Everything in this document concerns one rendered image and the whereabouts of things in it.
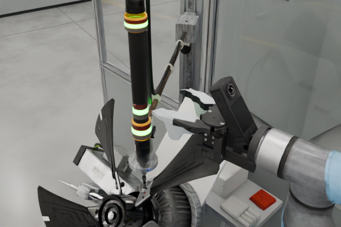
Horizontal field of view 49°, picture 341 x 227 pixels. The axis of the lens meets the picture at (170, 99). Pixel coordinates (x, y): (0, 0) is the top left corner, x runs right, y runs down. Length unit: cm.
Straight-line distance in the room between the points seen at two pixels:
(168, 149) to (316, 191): 79
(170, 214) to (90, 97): 285
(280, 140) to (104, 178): 84
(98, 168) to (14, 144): 216
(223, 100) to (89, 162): 88
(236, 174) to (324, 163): 101
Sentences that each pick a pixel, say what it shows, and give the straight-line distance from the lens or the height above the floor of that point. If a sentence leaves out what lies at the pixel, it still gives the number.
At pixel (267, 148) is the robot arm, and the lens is 64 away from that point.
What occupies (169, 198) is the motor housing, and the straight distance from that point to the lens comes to 120.
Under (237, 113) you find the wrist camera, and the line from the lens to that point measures 65.
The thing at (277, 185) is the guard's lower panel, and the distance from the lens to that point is 171.
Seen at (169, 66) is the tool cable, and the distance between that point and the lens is 108.
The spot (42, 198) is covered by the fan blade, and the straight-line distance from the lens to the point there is 136.
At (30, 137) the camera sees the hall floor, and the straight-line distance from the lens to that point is 352.
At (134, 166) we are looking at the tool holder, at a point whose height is 146.
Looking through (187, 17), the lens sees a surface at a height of 158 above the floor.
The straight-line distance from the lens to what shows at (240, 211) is 158.
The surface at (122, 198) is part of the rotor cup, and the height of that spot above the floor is 127.
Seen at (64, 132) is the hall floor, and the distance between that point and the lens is 349.
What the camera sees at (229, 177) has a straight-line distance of 158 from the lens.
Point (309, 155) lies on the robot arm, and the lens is 63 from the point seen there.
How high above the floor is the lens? 206
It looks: 33 degrees down
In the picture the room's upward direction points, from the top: straight up
